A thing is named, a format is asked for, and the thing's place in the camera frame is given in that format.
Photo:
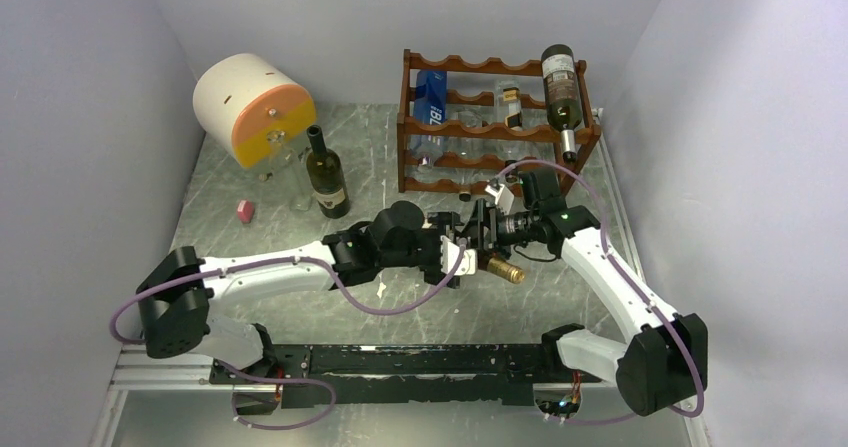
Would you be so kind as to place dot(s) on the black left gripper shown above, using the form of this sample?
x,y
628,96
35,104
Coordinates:
x,y
446,222

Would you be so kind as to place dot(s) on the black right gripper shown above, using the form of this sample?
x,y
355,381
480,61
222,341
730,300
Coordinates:
x,y
500,248

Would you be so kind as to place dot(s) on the gold foil wine bottle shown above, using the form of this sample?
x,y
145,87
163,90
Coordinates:
x,y
503,269

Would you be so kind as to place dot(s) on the dark green wine bottle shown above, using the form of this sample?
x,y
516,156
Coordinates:
x,y
326,176

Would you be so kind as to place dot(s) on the clear glass bottle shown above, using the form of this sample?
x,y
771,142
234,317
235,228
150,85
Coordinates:
x,y
288,170

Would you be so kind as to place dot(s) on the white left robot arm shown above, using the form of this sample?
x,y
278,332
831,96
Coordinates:
x,y
179,299

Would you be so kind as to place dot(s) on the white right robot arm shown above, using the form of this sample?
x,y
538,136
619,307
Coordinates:
x,y
662,360

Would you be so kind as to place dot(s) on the brown wooden wine rack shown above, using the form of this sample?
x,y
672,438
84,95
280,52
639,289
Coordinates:
x,y
407,126

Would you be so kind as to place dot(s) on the clear bottle gold label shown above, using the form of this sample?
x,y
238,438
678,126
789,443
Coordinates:
x,y
508,104

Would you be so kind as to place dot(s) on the blue label clear bottle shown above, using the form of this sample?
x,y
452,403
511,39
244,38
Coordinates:
x,y
429,108

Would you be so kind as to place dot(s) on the dark bottle brown label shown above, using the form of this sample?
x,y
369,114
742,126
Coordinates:
x,y
562,97

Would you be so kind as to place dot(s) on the small pink block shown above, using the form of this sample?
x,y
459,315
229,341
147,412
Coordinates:
x,y
245,211

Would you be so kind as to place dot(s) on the white orange yellow cylinder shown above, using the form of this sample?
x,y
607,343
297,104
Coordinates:
x,y
242,98

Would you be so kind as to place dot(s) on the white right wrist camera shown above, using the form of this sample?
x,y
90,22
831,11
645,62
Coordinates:
x,y
502,196

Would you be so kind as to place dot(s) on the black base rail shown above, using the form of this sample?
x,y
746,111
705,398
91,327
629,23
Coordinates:
x,y
512,374

